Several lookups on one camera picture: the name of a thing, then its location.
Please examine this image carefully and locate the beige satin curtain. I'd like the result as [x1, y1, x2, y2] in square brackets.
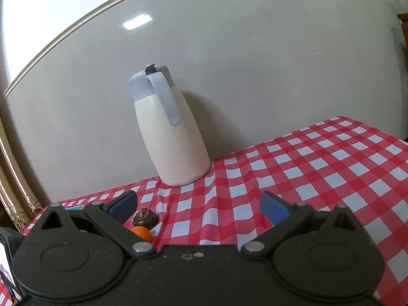
[0, 122, 43, 232]

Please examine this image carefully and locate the cream thermos jug grey lid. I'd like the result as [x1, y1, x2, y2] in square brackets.
[129, 63, 210, 186]

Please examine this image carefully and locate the red white checkered tablecloth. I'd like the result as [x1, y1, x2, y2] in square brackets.
[0, 114, 408, 306]

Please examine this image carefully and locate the large orange tangerine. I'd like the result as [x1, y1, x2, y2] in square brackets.
[131, 226, 154, 243]

